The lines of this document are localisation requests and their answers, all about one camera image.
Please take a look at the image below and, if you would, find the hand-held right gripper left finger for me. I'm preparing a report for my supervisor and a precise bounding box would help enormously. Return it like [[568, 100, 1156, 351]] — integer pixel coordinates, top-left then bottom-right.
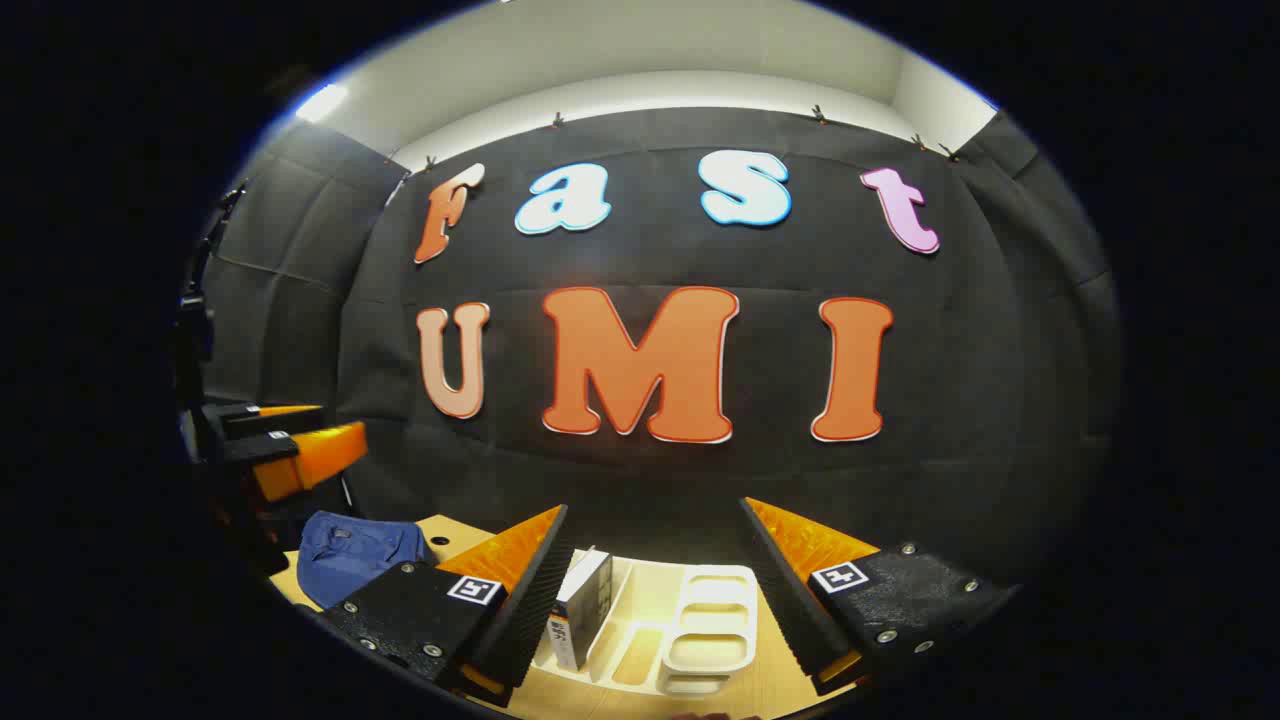
[[322, 505, 578, 709]]

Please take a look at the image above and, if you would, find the white book with dark cover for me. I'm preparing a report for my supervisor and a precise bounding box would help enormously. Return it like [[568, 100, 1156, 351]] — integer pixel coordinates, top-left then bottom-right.
[[549, 546, 614, 672]]

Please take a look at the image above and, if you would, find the blue schoolbag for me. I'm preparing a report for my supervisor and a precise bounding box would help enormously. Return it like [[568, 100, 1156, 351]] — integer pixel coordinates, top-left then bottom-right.
[[296, 510, 443, 610]]

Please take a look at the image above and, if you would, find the white bookshelf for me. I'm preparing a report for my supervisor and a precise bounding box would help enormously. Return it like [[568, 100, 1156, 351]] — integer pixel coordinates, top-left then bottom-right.
[[530, 550, 763, 697]]

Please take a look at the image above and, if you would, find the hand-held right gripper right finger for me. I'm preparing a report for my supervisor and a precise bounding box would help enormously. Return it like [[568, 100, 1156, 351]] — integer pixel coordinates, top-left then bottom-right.
[[738, 497, 1023, 697]]

